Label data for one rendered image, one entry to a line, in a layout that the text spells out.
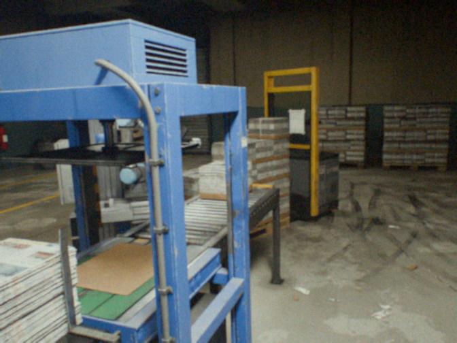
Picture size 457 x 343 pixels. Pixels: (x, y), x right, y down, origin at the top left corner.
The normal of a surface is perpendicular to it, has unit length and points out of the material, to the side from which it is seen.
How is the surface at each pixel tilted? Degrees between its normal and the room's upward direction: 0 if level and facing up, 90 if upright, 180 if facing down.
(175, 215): 90
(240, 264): 90
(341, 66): 90
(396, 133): 90
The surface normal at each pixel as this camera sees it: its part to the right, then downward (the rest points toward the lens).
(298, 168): -0.69, 0.15
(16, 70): -0.36, 0.18
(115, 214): 0.28, 0.16
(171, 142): 0.93, 0.04
